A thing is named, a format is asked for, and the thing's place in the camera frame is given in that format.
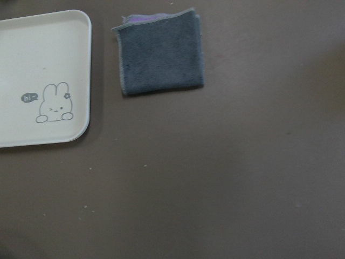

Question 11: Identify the cream rabbit tray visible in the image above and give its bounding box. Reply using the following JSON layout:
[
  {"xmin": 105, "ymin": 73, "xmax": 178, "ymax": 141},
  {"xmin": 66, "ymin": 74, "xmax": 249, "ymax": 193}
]
[{"xmin": 1, "ymin": 10, "xmax": 92, "ymax": 147}]

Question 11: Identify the grey folded cloth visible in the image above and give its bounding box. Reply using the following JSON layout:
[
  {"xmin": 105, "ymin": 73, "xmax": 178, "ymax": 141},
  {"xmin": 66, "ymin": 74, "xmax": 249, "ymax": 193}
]
[{"xmin": 112, "ymin": 8, "xmax": 204, "ymax": 96}]

